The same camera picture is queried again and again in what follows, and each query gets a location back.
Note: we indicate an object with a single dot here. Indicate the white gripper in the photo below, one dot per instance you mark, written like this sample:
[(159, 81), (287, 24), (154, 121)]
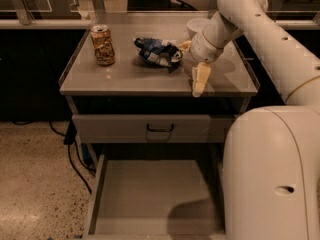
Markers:
[(204, 48)]

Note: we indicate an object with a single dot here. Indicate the blue chip bag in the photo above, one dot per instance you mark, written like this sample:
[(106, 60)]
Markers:
[(159, 52)]

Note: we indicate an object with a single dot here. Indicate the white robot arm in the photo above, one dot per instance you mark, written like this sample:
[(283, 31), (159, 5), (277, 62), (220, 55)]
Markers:
[(271, 161)]

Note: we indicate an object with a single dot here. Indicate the grey drawer cabinet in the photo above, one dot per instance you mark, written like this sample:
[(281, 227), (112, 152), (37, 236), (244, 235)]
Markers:
[(131, 86)]

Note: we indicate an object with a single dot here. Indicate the closed top drawer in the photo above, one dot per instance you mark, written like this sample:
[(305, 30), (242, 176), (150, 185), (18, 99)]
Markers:
[(132, 128)]

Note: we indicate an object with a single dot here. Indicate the open middle drawer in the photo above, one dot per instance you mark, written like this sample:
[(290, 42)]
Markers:
[(154, 200)]

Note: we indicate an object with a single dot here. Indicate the white bowl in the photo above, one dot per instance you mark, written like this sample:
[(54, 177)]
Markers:
[(196, 26)]

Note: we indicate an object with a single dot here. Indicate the brown soda can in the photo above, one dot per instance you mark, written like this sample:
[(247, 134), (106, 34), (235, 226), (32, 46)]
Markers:
[(102, 44)]

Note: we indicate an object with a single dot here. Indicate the black power adapter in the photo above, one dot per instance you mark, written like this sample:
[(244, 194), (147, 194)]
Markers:
[(70, 134)]

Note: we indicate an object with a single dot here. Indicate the black drawer handle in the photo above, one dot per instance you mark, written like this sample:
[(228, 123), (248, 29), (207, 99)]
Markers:
[(160, 130)]

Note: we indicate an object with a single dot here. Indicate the metal post left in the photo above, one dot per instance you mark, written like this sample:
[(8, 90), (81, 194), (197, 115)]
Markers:
[(22, 12)]

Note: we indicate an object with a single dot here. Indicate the white horizontal rail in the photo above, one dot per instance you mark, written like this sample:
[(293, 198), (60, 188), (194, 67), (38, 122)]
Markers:
[(84, 24)]

